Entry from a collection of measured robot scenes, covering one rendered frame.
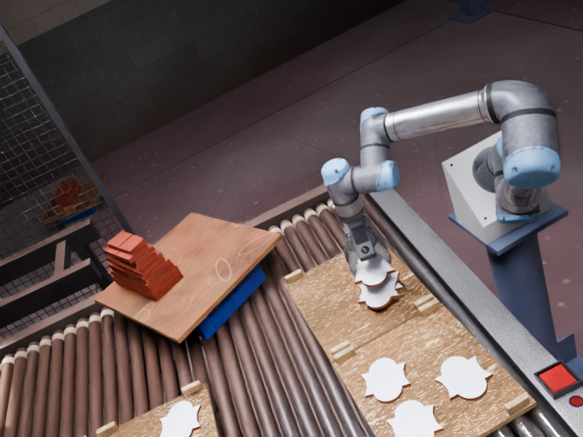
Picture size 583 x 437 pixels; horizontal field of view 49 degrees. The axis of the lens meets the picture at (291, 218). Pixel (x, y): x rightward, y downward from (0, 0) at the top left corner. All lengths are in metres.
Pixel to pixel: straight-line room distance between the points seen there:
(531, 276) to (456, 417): 0.83
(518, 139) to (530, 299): 1.00
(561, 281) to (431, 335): 1.50
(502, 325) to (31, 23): 5.14
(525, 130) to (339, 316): 0.79
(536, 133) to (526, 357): 0.56
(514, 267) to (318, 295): 0.67
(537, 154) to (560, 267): 1.84
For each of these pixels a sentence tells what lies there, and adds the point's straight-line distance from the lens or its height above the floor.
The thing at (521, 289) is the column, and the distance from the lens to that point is 2.31.
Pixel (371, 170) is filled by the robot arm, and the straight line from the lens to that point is 1.62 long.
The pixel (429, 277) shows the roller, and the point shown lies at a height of 0.92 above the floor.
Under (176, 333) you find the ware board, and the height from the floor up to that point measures 1.04.
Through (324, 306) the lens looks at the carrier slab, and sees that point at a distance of 1.95.
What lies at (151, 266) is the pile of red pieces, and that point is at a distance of 2.10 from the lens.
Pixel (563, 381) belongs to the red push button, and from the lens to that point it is 1.62.
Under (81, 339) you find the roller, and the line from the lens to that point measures 2.43.
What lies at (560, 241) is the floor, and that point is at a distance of 3.38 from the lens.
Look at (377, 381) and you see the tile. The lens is 1.68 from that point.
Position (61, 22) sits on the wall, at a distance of 6.17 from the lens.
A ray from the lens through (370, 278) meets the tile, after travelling 1.81.
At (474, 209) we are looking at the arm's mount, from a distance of 2.04.
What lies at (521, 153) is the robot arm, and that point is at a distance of 1.44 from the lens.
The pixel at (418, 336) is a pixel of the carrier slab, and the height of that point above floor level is 0.94.
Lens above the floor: 2.21
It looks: 32 degrees down
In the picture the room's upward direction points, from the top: 24 degrees counter-clockwise
